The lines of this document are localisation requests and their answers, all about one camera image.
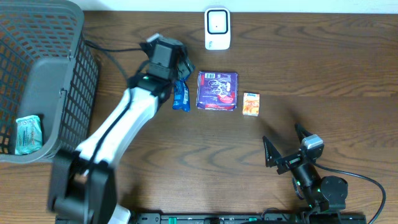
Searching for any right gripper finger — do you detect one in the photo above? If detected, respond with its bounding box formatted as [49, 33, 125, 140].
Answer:
[262, 136, 282, 167]
[295, 123, 313, 143]

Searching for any blue snack packet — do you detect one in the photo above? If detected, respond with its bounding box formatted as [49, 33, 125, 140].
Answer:
[172, 80, 190, 112]

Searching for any purple sanitary pad pack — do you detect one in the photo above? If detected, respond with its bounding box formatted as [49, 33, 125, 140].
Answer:
[196, 72, 238, 111]

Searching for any orange tissue pack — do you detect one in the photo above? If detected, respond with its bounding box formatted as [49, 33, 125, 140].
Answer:
[243, 93, 260, 116]

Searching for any teal wet wipes packet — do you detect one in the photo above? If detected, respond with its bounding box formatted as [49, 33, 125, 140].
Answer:
[15, 115, 43, 155]

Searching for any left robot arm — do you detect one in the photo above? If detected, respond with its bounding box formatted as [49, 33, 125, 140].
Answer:
[47, 37, 194, 223]

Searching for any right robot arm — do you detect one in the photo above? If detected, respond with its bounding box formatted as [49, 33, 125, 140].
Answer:
[262, 124, 348, 213]

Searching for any grey plastic mesh basket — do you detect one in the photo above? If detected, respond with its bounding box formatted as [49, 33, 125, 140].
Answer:
[1, 1, 99, 164]

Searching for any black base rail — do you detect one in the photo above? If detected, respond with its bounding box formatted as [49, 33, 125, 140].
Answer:
[129, 211, 367, 224]

